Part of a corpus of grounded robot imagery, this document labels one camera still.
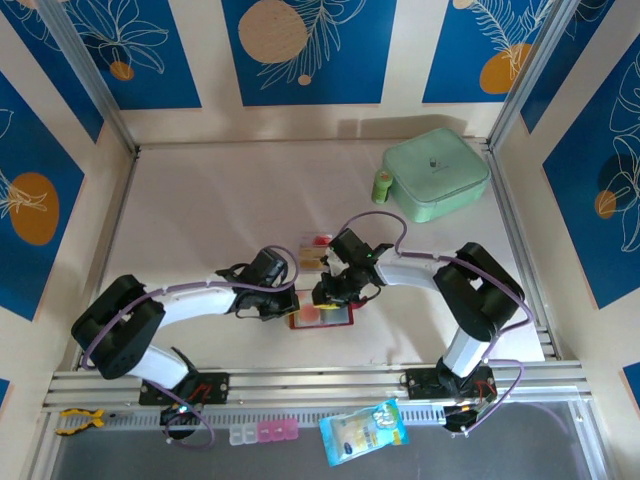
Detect aluminium side rail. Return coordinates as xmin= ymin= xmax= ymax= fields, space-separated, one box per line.
xmin=74 ymin=149 xmax=141 ymax=371
xmin=482 ymin=139 xmax=559 ymax=361

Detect grey slotted cable duct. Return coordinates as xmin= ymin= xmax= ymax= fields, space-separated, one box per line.
xmin=107 ymin=403 xmax=451 ymax=427

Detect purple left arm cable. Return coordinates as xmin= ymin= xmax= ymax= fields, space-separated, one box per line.
xmin=82 ymin=244 xmax=301 ymax=451

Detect card with red circle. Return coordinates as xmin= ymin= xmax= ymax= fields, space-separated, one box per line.
xmin=293 ymin=302 xmax=325 ymax=327

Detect blue snack packet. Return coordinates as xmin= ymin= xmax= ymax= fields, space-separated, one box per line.
xmin=318 ymin=398 xmax=411 ymax=469

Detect aluminium front rail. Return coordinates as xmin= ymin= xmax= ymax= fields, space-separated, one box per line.
xmin=42 ymin=360 xmax=594 ymax=414

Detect small green bottle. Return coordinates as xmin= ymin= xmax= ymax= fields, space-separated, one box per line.
xmin=371 ymin=168 xmax=394 ymax=205

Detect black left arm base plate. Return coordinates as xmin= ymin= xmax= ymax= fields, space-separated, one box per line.
xmin=138 ymin=371 xmax=231 ymax=406

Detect mint green zip pouch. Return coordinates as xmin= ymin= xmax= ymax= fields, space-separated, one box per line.
xmin=382 ymin=127 xmax=491 ymax=225

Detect red card holder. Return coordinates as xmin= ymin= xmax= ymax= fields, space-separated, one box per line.
xmin=288 ymin=294 xmax=369 ymax=330

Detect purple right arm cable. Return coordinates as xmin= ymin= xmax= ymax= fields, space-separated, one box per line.
xmin=337 ymin=210 xmax=536 ymax=439

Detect aluminium frame post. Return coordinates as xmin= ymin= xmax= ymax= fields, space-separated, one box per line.
xmin=37 ymin=0 xmax=142 ymax=157
xmin=487 ymin=0 xmax=574 ymax=151

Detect pink pill box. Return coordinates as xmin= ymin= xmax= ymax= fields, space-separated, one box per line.
xmin=255 ymin=419 xmax=300 ymax=444

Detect yellow handled pliers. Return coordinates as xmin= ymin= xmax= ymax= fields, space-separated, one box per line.
xmin=53 ymin=407 xmax=121 ymax=436

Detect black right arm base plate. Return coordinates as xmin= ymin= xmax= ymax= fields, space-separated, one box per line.
xmin=401 ymin=367 xmax=496 ymax=401

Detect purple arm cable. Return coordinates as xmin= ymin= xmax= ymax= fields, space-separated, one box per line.
xmin=82 ymin=244 xmax=301 ymax=451
xmin=337 ymin=210 xmax=536 ymax=439

